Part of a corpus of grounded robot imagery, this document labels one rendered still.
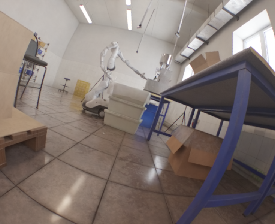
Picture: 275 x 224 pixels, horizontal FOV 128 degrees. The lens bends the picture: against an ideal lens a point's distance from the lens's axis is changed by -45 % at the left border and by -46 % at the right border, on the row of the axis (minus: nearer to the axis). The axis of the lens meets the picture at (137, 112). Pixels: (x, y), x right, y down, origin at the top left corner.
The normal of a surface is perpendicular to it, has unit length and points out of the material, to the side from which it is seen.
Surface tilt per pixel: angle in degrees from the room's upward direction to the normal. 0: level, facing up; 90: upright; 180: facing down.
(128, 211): 0
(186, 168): 90
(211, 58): 104
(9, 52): 90
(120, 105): 96
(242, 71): 90
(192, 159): 70
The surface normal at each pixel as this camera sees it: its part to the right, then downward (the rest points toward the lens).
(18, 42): 0.95, 0.32
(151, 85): 0.02, 0.05
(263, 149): -0.95, -0.32
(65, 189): 0.32, -0.95
